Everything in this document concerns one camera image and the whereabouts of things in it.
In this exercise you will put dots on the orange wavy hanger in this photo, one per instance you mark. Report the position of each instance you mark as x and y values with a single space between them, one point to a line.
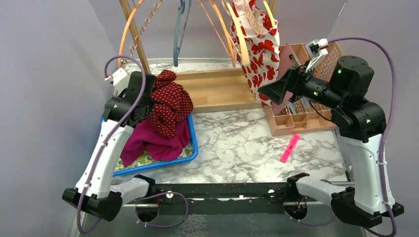
136 32

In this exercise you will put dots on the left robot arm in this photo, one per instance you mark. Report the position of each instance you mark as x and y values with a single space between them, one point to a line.
94 193

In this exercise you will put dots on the blue plastic bin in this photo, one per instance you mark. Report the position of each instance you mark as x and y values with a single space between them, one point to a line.
193 144

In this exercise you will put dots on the red poppy print skirt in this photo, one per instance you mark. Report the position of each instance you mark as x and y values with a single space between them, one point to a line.
263 43

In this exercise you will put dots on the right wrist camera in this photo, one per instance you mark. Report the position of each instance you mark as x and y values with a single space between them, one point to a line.
317 50

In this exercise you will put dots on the pink clipboard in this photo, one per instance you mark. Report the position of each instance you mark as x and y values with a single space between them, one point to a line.
290 55

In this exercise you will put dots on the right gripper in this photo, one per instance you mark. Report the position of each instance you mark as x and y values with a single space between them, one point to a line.
276 91

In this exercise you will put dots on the pink marker pen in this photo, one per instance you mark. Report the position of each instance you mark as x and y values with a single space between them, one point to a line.
289 149

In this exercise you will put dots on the lemon print skirt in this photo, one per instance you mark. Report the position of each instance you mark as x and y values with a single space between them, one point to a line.
146 159

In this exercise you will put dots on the magenta pleated skirt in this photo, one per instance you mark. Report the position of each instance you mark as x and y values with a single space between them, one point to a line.
146 139

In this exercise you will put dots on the yellow wavy hanger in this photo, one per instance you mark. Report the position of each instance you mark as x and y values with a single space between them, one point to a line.
270 6

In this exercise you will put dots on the peach plastic organizer basket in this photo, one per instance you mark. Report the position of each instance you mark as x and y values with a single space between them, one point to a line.
300 117

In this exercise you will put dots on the cream plastic hanger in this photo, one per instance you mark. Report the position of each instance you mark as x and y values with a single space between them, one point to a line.
242 50

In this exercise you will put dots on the wooden clothes rack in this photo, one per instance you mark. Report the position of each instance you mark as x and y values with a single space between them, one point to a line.
210 91

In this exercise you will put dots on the grey-blue hanger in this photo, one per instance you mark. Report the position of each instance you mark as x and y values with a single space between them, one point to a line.
179 33

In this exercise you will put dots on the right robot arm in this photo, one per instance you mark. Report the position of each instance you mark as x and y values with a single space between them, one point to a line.
361 125

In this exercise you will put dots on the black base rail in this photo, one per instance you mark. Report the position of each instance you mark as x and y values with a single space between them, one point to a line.
233 198

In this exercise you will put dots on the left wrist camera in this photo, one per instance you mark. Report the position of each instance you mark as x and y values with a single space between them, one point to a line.
119 80

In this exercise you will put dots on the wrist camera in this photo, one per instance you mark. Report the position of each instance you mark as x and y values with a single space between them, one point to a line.
317 50
119 80

